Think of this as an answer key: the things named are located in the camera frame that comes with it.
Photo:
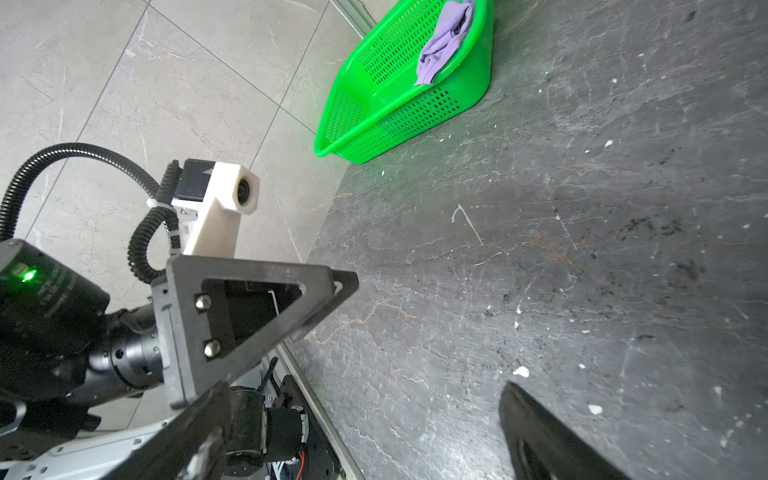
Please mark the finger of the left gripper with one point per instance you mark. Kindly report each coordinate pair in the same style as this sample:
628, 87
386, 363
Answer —
217, 318

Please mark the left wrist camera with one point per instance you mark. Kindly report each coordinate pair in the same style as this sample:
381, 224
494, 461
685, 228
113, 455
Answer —
212, 198

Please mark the purple t-shirt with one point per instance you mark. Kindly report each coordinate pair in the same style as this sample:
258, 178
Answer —
452, 27

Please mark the green plastic basket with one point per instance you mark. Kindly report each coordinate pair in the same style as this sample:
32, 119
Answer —
375, 102

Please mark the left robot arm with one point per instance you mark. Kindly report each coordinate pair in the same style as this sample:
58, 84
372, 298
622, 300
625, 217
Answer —
63, 352

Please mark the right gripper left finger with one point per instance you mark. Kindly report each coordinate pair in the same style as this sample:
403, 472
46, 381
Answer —
192, 446

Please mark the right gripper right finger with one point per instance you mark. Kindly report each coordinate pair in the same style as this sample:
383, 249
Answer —
543, 447

